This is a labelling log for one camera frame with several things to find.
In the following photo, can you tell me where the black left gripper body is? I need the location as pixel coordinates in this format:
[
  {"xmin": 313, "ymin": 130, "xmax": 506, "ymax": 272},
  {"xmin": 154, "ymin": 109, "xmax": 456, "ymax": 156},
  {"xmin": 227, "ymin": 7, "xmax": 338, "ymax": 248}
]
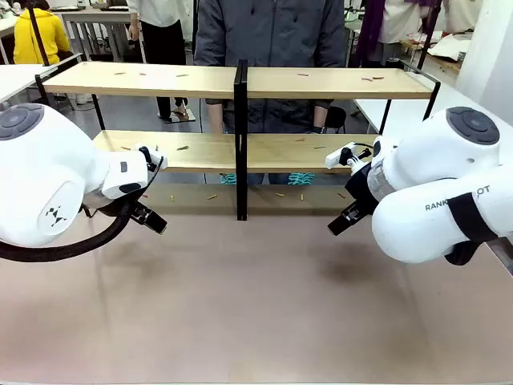
[{"xmin": 82, "ymin": 192, "xmax": 141, "ymax": 221}]

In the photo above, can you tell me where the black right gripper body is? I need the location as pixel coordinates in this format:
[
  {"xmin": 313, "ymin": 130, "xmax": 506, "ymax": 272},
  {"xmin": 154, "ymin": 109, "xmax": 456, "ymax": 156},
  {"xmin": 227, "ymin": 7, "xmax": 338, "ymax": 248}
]
[{"xmin": 343, "ymin": 161, "xmax": 381, "ymax": 214}]

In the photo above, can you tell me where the teal chenille duster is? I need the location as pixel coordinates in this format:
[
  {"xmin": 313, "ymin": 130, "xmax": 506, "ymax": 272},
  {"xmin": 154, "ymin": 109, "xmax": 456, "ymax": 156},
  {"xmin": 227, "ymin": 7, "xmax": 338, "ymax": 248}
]
[{"xmin": 219, "ymin": 172, "xmax": 315, "ymax": 188}]

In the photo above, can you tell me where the wooden shelf with black frame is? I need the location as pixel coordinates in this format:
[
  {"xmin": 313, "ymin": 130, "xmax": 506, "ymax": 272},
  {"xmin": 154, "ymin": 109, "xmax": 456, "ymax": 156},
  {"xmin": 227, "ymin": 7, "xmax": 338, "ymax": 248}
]
[{"xmin": 34, "ymin": 51, "xmax": 442, "ymax": 222}]

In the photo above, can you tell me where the person's right forearm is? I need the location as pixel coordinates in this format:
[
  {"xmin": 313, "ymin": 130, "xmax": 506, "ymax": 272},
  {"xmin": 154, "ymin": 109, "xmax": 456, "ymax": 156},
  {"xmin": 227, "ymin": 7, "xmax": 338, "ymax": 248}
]
[{"xmin": 206, "ymin": 100, "xmax": 224, "ymax": 134}]

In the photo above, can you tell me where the person's left forearm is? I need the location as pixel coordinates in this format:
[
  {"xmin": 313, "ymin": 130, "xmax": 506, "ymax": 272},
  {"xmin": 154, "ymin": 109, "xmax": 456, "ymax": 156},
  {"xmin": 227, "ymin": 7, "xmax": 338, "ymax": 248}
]
[{"xmin": 312, "ymin": 104, "xmax": 330, "ymax": 128}]

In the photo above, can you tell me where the black chair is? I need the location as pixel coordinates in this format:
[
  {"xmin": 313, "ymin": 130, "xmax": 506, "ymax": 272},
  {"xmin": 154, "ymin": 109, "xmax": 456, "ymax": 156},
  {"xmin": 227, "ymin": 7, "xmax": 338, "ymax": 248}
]
[{"xmin": 325, "ymin": 105, "xmax": 348, "ymax": 135}]

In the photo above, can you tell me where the white side table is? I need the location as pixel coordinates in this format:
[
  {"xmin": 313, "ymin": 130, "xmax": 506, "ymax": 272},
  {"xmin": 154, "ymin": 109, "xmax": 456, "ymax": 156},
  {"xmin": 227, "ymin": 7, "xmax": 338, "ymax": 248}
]
[
  {"xmin": 0, "ymin": 63, "xmax": 59, "ymax": 106},
  {"xmin": 353, "ymin": 82, "xmax": 478, "ymax": 136}
]

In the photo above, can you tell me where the person with purple scarf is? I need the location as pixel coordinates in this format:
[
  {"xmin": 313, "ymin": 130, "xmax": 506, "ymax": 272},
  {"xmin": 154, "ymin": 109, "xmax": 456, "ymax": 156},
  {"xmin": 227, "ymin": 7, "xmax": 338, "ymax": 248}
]
[{"xmin": 355, "ymin": 0, "xmax": 428, "ymax": 68}]

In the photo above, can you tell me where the black stand pole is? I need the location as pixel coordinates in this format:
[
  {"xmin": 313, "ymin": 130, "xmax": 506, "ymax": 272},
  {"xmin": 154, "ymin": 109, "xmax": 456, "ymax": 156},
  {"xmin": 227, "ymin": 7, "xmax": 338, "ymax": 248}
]
[
  {"xmin": 416, "ymin": 0, "xmax": 443, "ymax": 71},
  {"xmin": 26, "ymin": 0, "xmax": 51, "ymax": 67}
]

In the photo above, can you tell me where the person in grey jacket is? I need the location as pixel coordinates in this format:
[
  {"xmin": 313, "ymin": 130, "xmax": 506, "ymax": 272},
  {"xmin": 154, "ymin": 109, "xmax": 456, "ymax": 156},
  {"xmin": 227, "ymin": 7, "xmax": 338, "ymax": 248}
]
[{"xmin": 192, "ymin": 0, "xmax": 347, "ymax": 186}]

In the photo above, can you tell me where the person in white shirt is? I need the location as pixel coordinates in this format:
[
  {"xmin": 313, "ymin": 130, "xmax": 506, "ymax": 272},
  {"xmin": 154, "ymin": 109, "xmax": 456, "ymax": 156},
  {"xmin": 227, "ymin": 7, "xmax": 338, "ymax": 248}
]
[{"xmin": 127, "ymin": 0, "xmax": 190, "ymax": 120}]

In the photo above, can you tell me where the person in yellow hoodie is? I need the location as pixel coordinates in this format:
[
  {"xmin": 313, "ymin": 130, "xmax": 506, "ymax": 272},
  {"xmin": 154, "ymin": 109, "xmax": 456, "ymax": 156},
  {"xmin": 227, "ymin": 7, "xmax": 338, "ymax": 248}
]
[{"xmin": 13, "ymin": 0, "xmax": 71, "ymax": 66}]

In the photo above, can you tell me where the grey background desk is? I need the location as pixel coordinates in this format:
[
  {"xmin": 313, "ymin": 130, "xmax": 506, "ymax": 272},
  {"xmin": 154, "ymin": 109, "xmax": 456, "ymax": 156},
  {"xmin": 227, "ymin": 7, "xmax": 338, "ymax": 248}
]
[{"xmin": 54, "ymin": 4, "xmax": 146, "ymax": 63}]

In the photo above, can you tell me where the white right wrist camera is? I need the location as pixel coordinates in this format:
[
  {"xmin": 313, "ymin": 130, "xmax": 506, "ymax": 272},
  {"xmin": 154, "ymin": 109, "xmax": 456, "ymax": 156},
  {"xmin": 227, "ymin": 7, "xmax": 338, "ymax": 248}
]
[{"xmin": 325, "ymin": 142, "xmax": 374, "ymax": 172}]

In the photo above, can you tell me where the black braided cable sleeve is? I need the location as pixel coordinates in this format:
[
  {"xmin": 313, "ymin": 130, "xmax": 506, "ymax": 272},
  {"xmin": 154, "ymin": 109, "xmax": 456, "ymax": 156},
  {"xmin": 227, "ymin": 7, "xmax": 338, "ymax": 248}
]
[{"xmin": 0, "ymin": 156, "xmax": 168, "ymax": 264}]

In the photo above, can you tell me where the black velcro strap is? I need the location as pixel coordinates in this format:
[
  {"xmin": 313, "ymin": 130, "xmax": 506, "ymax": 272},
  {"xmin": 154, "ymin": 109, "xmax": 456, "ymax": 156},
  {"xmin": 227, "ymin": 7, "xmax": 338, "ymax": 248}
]
[{"xmin": 443, "ymin": 192, "xmax": 500, "ymax": 266}]

